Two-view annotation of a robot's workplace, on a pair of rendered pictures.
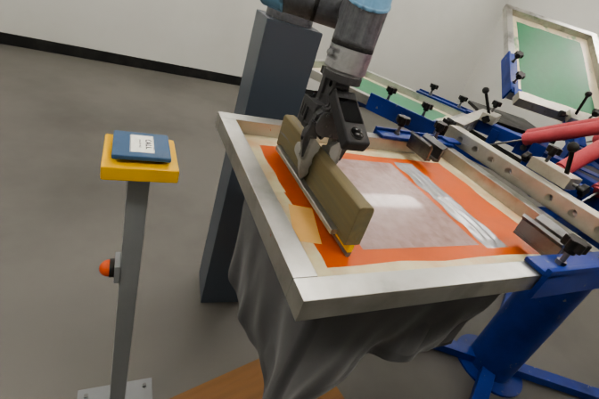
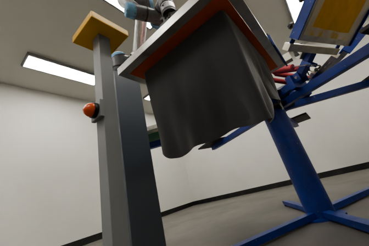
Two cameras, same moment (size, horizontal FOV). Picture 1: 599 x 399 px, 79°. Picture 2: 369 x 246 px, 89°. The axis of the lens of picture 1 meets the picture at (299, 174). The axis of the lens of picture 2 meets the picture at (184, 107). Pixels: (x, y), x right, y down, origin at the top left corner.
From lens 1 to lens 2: 0.97 m
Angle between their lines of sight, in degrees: 56
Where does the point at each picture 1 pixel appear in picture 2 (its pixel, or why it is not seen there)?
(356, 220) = not seen: hidden behind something
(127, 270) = (107, 106)
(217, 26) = (37, 216)
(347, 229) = not seen: hidden behind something
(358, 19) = not seen: outside the picture
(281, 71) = (128, 91)
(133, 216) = (105, 62)
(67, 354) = not seen: outside the picture
